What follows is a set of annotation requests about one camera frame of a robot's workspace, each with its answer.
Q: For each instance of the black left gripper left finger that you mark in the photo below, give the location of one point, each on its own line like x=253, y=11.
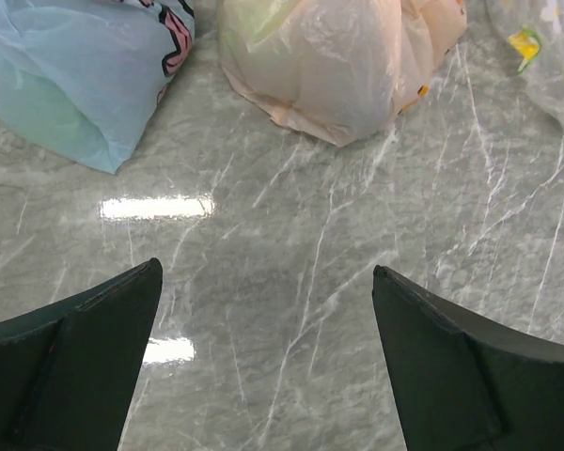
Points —
x=68, y=370

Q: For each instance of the clear lemon-print plastic bag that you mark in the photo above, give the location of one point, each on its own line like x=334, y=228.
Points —
x=535, y=31

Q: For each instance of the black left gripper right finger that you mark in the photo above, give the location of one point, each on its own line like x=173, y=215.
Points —
x=464, y=382

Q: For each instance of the blue tied plastic bag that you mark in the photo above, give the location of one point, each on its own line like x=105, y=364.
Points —
x=83, y=78

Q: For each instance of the orange tied plastic bag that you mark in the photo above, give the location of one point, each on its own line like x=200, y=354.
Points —
x=337, y=70

